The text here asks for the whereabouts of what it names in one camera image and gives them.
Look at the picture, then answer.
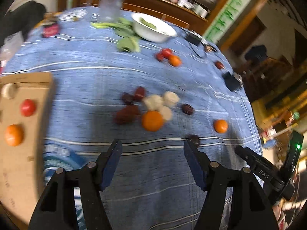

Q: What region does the small dark date left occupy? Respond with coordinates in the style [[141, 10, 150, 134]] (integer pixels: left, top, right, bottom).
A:
[[121, 92, 134, 105]]

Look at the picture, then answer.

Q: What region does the large red tomato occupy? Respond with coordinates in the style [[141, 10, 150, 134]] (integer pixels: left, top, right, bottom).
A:
[[20, 99, 36, 117]]

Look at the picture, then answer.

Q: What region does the large orange tangerine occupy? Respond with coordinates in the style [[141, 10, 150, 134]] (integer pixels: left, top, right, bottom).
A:
[[4, 124, 24, 147]]

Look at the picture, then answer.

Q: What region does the small dark red fruit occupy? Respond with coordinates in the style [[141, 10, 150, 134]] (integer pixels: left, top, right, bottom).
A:
[[156, 53, 164, 62]]

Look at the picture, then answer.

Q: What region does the right orange tangerine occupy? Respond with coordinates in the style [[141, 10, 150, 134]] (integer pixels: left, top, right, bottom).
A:
[[213, 119, 229, 134]]

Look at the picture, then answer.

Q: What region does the wooden cabinet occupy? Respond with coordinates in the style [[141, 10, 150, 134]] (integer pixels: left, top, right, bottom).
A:
[[57, 0, 279, 51]]

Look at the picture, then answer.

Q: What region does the dark purple plum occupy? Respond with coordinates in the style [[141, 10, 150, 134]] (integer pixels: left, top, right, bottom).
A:
[[187, 135, 200, 148]]

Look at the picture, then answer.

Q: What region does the white round cake top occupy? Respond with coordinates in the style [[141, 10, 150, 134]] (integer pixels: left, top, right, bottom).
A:
[[163, 91, 180, 108]]

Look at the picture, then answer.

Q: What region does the green leafy vegetable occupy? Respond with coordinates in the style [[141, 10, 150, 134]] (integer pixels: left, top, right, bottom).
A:
[[91, 17, 140, 53]]

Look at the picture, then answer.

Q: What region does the brown cardboard box tray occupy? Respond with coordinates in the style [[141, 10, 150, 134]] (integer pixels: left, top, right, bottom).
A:
[[1, 72, 54, 224]]

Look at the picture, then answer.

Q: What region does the small orange tangerine far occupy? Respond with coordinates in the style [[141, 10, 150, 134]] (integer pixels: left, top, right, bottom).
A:
[[168, 55, 182, 67]]

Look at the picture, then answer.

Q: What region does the small red tomato far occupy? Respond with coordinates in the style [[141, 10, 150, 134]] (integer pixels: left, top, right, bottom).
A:
[[161, 48, 172, 59]]

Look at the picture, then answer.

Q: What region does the blue plaid tablecloth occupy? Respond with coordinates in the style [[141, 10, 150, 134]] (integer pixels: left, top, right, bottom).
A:
[[4, 19, 262, 229]]

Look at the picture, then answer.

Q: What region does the red fruit near cup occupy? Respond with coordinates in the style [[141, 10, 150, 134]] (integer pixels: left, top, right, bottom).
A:
[[214, 61, 225, 70]]

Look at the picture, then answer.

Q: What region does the large red date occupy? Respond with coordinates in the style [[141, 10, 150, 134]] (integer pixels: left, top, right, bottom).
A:
[[114, 105, 140, 125]]

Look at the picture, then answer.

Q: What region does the orange tangerine by cakes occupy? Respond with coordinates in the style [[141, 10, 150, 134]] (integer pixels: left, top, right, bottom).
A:
[[142, 111, 164, 132]]

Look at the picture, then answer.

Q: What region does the wooden chair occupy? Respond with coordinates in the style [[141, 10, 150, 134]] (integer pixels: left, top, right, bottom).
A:
[[234, 45, 306, 112]]

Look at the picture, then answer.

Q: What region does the dark jar pink label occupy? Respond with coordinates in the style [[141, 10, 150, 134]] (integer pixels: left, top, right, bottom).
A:
[[42, 21, 60, 38]]

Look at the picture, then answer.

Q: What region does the clear plastic bag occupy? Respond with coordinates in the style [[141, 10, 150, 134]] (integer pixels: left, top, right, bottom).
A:
[[1, 31, 24, 61]]

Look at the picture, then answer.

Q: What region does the clear plastic pitcher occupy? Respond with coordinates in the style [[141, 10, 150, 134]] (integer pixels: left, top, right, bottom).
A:
[[86, 0, 123, 23]]

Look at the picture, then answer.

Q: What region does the dark red date upper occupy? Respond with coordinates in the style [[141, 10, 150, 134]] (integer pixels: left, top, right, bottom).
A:
[[134, 86, 146, 102]]

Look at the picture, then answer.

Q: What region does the small dark date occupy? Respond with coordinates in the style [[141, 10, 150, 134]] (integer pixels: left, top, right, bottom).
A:
[[121, 92, 134, 105], [181, 104, 194, 115]]

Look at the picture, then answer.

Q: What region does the black power adapter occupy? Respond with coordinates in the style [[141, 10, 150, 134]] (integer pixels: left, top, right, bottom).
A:
[[185, 32, 201, 46]]

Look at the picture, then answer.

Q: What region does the white ceramic bowl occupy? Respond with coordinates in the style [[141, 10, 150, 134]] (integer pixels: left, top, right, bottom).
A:
[[131, 12, 177, 43]]

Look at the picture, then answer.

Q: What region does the black sofa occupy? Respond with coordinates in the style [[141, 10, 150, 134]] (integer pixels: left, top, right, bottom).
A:
[[0, 1, 46, 46]]

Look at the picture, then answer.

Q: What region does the small glass plate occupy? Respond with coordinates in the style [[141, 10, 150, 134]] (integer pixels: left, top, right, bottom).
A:
[[58, 8, 87, 21]]

